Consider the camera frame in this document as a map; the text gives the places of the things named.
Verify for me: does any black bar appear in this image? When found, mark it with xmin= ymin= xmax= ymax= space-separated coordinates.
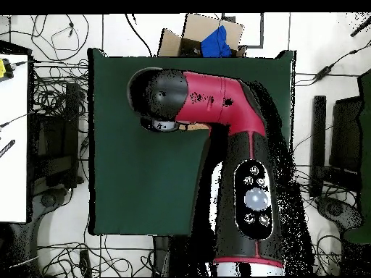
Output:
xmin=0 ymin=139 xmax=16 ymax=159

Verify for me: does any dark green table cloth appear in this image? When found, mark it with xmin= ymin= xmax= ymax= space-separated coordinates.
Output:
xmin=87 ymin=48 xmax=297 ymax=236

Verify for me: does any black power adapter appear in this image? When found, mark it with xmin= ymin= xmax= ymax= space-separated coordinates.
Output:
xmin=314 ymin=64 xmax=335 ymax=83

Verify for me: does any blue cloth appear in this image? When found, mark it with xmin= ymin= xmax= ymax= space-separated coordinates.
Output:
xmin=200 ymin=25 xmax=233 ymax=58

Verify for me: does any white table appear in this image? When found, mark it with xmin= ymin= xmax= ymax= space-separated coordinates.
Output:
xmin=0 ymin=53 xmax=30 ymax=224

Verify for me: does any black upright post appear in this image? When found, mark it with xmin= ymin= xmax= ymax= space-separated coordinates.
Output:
xmin=309 ymin=95 xmax=327 ymax=198

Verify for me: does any black power strip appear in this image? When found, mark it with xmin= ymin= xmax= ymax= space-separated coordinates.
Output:
xmin=79 ymin=249 xmax=92 ymax=277

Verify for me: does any black floor frame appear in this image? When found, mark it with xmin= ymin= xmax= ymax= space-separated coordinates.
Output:
xmin=221 ymin=12 xmax=264 ymax=49

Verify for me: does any dark green draped cloth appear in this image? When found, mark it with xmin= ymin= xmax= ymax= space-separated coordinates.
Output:
xmin=343 ymin=70 xmax=371 ymax=244

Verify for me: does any black equipment stand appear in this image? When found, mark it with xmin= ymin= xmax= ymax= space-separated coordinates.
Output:
xmin=28 ymin=82 xmax=81 ymax=189

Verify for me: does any brown cardboard box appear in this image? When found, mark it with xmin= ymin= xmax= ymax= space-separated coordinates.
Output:
xmin=157 ymin=13 xmax=248 ymax=58

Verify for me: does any orange terry towel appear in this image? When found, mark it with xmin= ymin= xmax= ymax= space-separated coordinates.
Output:
xmin=178 ymin=122 xmax=210 ymax=132

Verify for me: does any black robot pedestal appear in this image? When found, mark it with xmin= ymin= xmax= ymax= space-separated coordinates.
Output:
xmin=152 ymin=235 xmax=215 ymax=277

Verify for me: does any yellow black tool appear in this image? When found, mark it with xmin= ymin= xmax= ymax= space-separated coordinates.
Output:
xmin=0 ymin=58 xmax=14 ymax=80

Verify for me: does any black rod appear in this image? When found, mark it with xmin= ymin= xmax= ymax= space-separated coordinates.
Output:
xmin=349 ymin=17 xmax=371 ymax=38

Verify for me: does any black cable tangle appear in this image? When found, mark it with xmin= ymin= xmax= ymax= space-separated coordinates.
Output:
xmin=30 ymin=59 xmax=88 ymax=119
xmin=298 ymin=164 xmax=357 ymax=276

